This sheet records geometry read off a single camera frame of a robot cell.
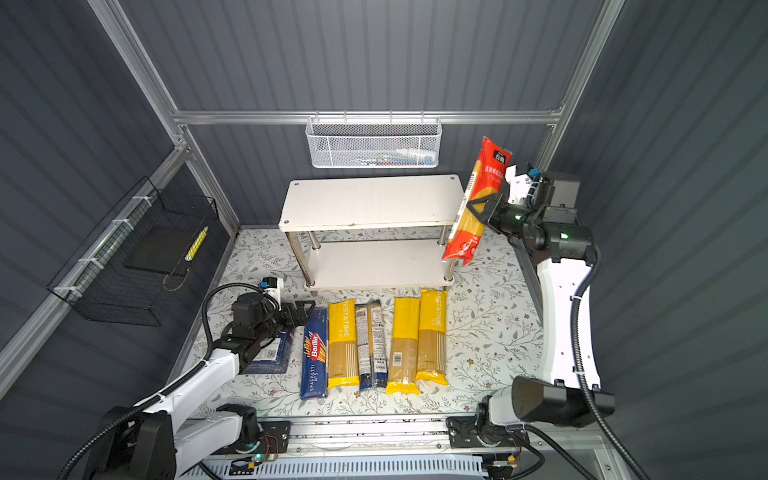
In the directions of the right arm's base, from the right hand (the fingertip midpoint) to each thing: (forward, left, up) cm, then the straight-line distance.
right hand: (474, 207), depth 65 cm
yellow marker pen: (0, +70, -12) cm, 71 cm away
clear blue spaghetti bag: (-19, +25, -40) cm, 50 cm away
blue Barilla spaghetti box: (-21, +41, -38) cm, 59 cm away
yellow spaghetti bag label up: (-14, +15, -39) cm, 44 cm away
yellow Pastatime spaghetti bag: (-21, +33, -39) cm, 55 cm away
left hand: (-6, +45, -31) cm, 55 cm away
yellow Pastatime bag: (-12, +7, -40) cm, 43 cm away
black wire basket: (-7, +83, -12) cm, 84 cm away
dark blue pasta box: (-21, +51, -34) cm, 65 cm away
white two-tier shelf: (+33, +27, -42) cm, 60 cm away
